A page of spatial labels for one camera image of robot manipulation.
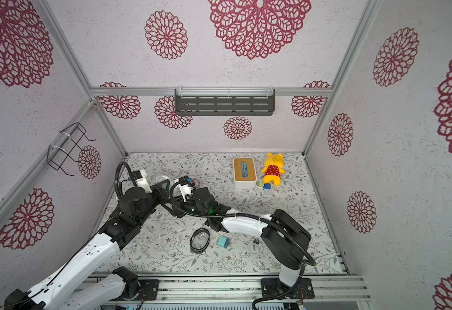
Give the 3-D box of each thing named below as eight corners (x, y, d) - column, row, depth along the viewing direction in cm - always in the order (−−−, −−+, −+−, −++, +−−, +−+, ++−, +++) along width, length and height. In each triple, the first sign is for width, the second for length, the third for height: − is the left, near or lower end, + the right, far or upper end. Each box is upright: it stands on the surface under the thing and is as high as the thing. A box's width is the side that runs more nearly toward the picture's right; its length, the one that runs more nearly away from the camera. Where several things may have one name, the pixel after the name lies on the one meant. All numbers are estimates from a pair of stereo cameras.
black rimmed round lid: (190, 253, 85) (189, 251, 82) (192, 230, 91) (191, 228, 89) (209, 253, 85) (208, 251, 82) (210, 230, 91) (210, 228, 89)
